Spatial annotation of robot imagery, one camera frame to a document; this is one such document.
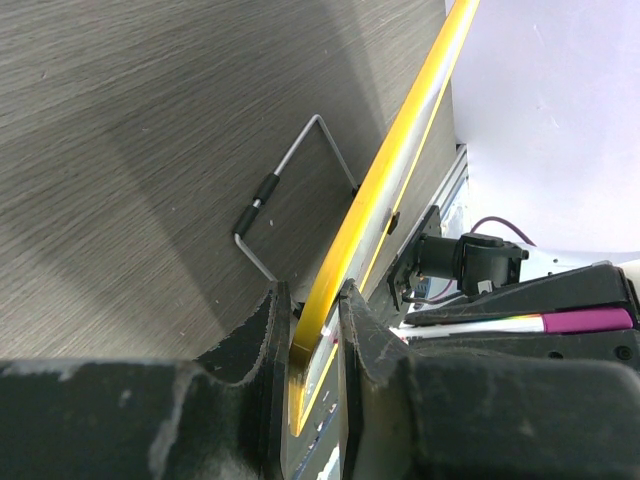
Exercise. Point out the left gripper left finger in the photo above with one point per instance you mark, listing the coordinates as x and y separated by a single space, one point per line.
221 415

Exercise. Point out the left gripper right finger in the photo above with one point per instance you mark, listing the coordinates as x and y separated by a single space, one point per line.
409 415

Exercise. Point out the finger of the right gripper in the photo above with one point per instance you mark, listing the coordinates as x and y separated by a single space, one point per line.
620 346
596 286

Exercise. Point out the white marker purple cap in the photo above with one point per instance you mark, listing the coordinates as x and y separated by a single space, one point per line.
577 321

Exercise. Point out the orange framed whiteboard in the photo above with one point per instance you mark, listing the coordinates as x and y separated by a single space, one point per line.
359 239

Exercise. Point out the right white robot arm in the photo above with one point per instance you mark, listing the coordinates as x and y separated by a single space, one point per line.
433 271

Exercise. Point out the metal wire whiteboard stand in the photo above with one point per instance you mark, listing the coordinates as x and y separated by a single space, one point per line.
296 208

